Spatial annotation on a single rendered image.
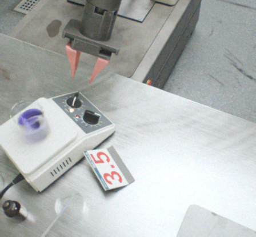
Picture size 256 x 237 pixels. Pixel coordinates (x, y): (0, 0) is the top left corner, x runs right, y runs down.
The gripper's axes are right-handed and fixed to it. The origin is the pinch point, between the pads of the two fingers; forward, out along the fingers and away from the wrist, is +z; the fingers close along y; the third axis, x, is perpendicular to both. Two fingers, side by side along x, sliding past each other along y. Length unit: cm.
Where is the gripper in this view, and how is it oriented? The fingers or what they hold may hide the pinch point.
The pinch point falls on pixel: (83, 76)
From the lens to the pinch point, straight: 62.9
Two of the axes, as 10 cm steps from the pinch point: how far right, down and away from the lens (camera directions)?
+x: 0.8, -5.8, 8.1
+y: 9.5, 3.0, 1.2
